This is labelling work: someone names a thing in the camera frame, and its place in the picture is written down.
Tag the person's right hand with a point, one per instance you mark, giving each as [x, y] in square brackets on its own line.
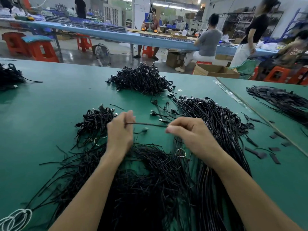
[195, 137]

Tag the person's left hand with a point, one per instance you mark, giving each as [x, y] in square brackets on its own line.
[119, 137]

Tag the person's left forearm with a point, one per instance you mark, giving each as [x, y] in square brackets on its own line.
[84, 199]

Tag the person's right forearm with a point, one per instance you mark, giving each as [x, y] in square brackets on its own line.
[255, 197]

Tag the open cardboard box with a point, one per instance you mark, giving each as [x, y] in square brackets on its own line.
[215, 70]

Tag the small cardboard box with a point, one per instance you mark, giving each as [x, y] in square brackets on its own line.
[175, 59]

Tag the scattered dark tie pieces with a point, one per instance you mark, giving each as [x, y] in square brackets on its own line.
[274, 158]

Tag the grey floor fan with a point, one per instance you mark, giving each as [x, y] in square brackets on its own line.
[102, 55]

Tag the green bag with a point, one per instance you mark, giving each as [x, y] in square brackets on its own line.
[248, 68]

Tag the red plastic stool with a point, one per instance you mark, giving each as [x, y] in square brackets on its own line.
[277, 74]
[148, 51]
[14, 43]
[84, 43]

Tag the long blue workbench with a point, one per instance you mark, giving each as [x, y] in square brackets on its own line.
[134, 38]

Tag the red stool with blue seat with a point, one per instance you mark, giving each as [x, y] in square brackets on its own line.
[42, 49]

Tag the pile of white bags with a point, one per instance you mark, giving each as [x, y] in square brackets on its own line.
[270, 46]

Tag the metal storage shelf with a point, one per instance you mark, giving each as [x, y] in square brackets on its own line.
[240, 24]

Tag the white pillar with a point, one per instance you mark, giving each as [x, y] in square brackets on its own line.
[142, 12]

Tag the blue metal rack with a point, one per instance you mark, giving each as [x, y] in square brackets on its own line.
[294, 24]

